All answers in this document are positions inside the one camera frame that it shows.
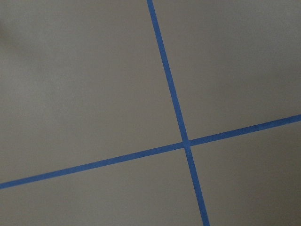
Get crossing blue tape strip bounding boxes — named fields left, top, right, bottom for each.
left=0, top=114, right=301, bottom=189

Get long blue tape strip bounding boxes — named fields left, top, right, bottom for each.
left=147, top=0, right=210, bottom=226

